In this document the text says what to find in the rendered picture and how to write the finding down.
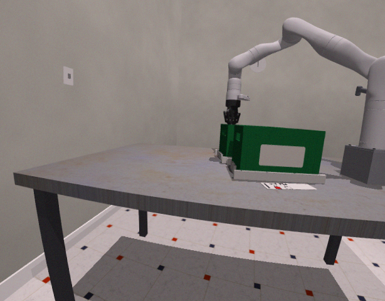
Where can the white paper pick list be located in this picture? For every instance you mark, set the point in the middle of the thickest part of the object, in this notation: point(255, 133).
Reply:
point(290, 186)

